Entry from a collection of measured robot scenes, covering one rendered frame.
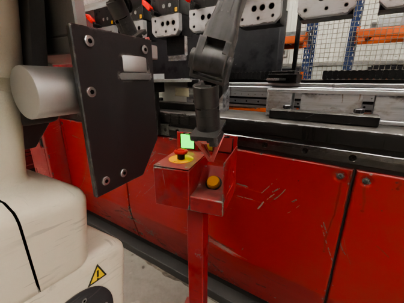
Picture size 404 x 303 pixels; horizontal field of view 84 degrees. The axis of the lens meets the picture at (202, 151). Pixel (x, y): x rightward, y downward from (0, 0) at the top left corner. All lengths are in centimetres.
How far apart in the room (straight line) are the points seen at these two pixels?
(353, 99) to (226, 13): 49
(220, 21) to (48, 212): 42
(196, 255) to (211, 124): 45
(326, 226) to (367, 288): 21
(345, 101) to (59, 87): 75
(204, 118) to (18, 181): 36
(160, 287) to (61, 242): 109
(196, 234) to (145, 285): 68
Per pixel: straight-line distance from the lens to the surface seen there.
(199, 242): 76
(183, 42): 106
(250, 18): 89
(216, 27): 49
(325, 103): 83
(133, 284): 139
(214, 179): 65
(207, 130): 53
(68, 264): 30
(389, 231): 82
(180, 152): 63
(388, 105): 84
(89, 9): 150
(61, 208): 26
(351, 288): 94
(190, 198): 62
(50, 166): 173
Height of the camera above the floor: 100
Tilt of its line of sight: 18 degrees down
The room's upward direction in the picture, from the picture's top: straight up
